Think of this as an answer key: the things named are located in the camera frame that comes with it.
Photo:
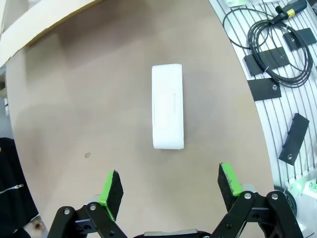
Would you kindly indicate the person's right hand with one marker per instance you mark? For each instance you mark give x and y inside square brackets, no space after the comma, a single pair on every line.
[37,225]

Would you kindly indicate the person's right forearm black sleeve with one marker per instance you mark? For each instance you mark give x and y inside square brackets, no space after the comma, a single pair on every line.
[17,234]

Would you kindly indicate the white digital alarm clock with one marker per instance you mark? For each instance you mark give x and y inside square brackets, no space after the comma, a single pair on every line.
[168,106]

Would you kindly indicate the black rectangular mounting plate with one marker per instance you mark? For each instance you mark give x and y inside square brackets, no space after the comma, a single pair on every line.
[263,89]
[294,138]
[301,37]
[272,59]

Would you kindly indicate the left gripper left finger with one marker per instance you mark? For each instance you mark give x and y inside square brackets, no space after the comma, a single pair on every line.
[111,196]

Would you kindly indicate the black connector yellow label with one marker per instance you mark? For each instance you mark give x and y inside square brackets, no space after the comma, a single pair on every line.
[289,10]

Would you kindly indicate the person's black zip hoodie torso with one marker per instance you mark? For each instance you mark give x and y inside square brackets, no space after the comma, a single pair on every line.
[12,168]

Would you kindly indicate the silver device green lights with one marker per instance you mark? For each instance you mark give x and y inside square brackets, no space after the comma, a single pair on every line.
[304,186]

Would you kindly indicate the open cardboard box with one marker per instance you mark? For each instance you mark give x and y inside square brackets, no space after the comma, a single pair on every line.
[24,27]

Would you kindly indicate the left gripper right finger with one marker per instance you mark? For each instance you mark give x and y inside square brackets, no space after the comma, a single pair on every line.
[229,186]

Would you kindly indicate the aluminium slotted table frame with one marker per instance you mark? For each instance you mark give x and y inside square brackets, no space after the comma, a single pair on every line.
[272,119]

